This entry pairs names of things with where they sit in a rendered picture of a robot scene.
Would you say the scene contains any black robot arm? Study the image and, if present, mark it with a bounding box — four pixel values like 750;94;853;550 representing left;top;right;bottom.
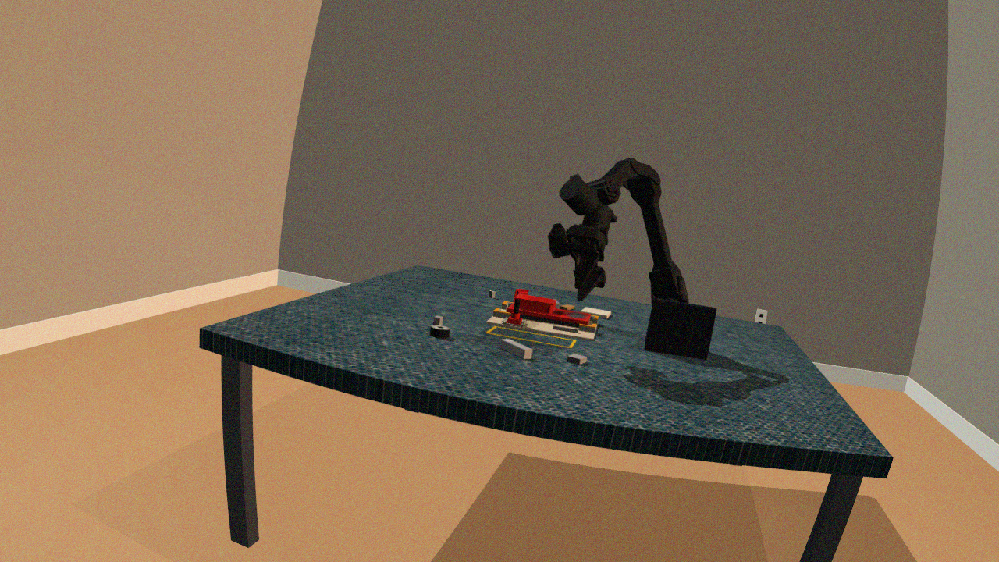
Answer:
547;158;689;303

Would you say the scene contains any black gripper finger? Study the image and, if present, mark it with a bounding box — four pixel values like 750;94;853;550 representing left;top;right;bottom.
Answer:
569;247;599;289
578;272;602;301

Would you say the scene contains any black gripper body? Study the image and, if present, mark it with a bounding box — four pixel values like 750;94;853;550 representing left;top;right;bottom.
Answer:
567;221;608;288

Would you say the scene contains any beige rectangular block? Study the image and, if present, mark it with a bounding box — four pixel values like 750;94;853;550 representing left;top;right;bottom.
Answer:
500;340;533;360

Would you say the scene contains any beige flat square tile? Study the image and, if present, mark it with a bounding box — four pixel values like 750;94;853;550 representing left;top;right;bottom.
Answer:
581;307;611;319

